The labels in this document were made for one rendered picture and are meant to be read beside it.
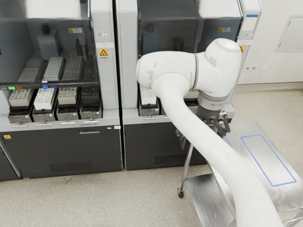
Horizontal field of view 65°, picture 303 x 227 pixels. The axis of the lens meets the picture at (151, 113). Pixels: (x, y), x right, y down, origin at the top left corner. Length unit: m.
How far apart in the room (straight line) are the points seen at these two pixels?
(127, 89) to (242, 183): 1.25
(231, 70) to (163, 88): 0.19
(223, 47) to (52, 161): 1.70
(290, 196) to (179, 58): 0.99
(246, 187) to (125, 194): 1.72
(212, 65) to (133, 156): 1.47
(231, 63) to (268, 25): 2.45
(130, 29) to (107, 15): 0.14
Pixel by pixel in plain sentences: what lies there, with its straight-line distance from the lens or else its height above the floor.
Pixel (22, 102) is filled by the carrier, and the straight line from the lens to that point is 1.79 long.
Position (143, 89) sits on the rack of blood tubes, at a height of 0.87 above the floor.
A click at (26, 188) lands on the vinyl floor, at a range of 2.40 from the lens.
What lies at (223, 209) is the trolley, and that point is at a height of 0.28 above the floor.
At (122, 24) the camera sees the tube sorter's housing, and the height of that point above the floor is 1.36.
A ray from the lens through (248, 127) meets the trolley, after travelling 1.66.
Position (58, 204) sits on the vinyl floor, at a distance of 2.22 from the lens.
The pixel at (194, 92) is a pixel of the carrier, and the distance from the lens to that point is 1.74.
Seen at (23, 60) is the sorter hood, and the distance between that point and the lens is 1.59.
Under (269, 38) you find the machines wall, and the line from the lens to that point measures 3.20.
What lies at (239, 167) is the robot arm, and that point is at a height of 1.50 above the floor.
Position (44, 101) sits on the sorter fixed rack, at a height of 0.86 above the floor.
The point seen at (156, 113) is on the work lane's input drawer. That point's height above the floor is 0.76.
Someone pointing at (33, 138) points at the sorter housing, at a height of 0.58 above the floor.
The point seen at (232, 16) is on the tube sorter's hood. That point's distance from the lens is 1.54.
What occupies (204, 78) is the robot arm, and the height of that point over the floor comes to 1.53.
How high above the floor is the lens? 1.89
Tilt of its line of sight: 42 degrees down
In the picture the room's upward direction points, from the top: 3 degrees clockwise
